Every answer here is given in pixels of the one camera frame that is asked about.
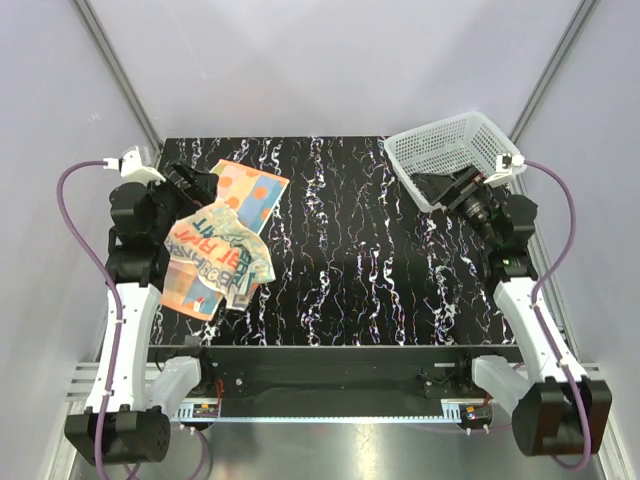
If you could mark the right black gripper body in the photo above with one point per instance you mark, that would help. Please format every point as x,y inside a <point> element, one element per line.
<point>469,185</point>

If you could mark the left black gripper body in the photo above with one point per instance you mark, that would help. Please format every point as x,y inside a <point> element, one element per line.
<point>184,201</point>

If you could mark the orange dotted checkered towel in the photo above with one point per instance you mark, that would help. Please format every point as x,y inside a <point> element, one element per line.
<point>251,193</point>

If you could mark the rabbit print towel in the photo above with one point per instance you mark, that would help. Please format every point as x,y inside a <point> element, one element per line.
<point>214,261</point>

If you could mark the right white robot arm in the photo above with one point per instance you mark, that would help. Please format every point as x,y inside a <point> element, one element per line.
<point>530,320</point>

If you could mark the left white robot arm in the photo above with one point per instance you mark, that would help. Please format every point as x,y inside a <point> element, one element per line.
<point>125,320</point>

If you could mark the white plastic mesh basket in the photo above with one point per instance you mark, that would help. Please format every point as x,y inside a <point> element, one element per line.
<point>444,147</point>

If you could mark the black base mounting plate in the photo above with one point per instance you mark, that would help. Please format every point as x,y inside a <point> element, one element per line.
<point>248,371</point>

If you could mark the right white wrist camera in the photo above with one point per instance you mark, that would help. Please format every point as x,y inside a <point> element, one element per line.
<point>507,168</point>

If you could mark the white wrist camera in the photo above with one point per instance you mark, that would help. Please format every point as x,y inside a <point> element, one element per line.
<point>507,168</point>
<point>135,166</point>

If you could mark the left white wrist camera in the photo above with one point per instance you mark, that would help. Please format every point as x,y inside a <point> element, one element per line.
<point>135,166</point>

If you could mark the aluminium frame rail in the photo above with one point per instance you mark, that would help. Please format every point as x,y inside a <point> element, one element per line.
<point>324,406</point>

